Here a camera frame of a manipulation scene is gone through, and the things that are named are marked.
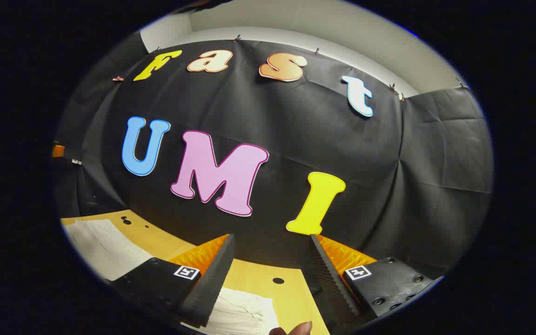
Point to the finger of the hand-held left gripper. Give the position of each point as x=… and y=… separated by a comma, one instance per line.
x=58, y=150

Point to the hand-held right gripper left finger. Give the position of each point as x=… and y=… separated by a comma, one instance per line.
x=217, y=274

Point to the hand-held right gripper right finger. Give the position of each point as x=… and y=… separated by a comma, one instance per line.
x=326, y=274

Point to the white jeans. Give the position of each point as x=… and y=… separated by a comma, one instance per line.
x=105, y=246

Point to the black backdrop cloth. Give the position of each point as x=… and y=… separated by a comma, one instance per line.
x=296, y=139

